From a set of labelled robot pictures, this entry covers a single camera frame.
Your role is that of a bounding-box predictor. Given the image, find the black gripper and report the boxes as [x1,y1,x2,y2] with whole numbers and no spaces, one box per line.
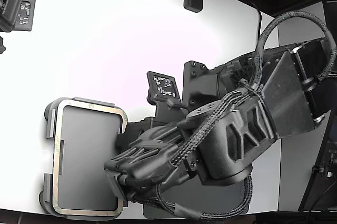
[115,102,187,154]

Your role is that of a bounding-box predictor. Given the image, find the dark gray textured mat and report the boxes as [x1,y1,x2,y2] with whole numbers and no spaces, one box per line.
[143,178,251,219]

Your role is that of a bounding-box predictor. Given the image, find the thin black cable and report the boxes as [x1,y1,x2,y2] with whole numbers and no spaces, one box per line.
[249,1,263,39]
[306,188,337,224]

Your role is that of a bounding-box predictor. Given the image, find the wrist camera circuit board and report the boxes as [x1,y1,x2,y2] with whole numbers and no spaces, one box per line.
[146,71,183,109]

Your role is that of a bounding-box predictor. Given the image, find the black braided cable bundle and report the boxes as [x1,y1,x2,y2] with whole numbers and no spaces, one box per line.
[118,9,337,221]

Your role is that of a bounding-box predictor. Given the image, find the light gray plastic box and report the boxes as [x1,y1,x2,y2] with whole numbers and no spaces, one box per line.
[38,96,132,222]

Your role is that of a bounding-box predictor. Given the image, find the black tripod stand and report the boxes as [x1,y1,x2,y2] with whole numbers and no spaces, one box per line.
[299,118,337,211]

